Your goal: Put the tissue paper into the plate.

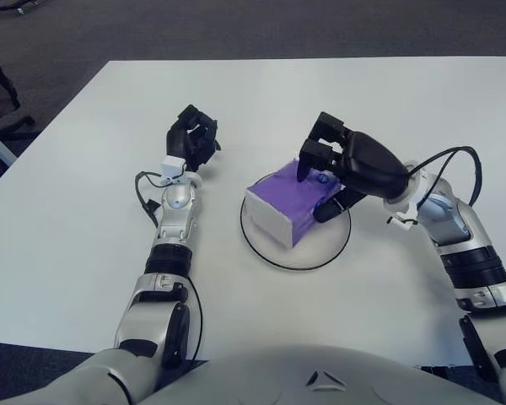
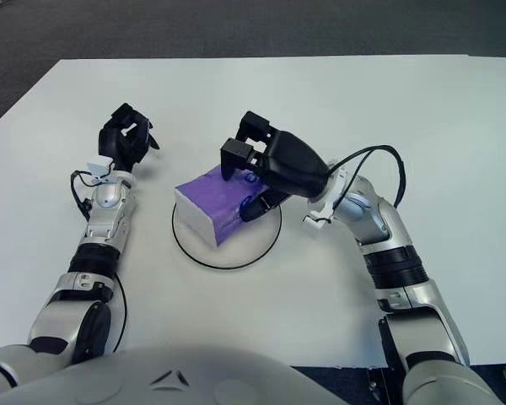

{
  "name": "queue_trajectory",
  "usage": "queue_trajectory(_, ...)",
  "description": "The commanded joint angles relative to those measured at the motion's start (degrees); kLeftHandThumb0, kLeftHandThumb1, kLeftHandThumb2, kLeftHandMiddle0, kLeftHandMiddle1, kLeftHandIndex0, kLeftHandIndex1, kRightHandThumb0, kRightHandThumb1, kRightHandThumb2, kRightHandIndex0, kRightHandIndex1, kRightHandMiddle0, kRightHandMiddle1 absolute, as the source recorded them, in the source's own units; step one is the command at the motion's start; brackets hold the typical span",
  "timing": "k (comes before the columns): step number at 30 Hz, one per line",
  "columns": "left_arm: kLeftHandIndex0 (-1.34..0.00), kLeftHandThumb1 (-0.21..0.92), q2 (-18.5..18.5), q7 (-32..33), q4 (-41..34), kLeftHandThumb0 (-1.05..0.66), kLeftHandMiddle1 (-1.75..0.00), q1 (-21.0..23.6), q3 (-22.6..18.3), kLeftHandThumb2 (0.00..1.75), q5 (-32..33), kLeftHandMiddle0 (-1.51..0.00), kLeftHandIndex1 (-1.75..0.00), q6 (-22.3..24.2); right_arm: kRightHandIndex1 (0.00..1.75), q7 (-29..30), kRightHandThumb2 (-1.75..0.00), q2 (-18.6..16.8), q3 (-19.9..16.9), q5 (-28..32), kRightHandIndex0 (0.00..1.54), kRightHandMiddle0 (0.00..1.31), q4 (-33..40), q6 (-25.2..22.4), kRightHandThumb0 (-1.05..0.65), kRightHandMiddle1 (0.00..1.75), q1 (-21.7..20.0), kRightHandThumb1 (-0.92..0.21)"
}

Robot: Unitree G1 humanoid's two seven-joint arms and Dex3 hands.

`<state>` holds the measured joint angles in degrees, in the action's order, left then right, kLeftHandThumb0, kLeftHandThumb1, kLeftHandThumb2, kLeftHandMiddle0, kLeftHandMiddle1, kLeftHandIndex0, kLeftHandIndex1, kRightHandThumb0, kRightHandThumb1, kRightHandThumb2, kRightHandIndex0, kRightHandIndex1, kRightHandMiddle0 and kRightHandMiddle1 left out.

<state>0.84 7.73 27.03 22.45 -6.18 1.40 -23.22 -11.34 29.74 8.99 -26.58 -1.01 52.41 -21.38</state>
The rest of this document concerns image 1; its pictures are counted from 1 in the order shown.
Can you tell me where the grey robot torso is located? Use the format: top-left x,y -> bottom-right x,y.
117,343 -> 506,405

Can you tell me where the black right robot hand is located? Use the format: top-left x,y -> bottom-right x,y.
294,111 -> 411,224

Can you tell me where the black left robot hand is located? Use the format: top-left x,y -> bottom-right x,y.
164,104 -> 224,172

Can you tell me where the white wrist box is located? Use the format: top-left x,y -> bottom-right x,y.
159,155 -> 186,184
386,202 -> 419,232

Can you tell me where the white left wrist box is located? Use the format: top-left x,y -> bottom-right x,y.
159,155 -> 186,184

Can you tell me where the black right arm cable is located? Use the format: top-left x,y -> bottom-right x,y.
403,145 -> 487,208

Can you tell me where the black table base frame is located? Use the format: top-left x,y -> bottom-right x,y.
419,364 -> 476,377

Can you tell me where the white plate with black rim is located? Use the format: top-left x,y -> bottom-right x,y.
239,185 -> 353,272

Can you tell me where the purple tissue paper pack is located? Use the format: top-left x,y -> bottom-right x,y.
244,157 -> 347,249

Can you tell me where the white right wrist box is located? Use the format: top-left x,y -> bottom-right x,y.
386,202 -> 419,232

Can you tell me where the black chair base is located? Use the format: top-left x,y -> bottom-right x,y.
0,0 -> 41,16

